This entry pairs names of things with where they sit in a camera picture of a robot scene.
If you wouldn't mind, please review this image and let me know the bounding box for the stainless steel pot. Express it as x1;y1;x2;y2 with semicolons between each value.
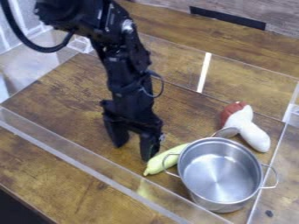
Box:
164;137;279;214

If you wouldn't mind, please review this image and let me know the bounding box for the clear acrylic corner bracket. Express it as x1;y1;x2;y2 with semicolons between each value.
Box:
67;35;94;53

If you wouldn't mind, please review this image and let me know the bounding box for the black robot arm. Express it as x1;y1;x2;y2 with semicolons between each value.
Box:
0;0;163;161

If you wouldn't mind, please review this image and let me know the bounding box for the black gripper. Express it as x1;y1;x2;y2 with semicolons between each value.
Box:
100;84;164;161

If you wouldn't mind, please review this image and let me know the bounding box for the clear acrylic front barrier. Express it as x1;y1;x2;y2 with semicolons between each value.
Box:
0;106;234;224

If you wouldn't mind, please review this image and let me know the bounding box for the black cable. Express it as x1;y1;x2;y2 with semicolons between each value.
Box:
139;69;166;99

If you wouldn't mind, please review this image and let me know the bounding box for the red white toy mushroom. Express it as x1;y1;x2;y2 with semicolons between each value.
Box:
220;101;271;153

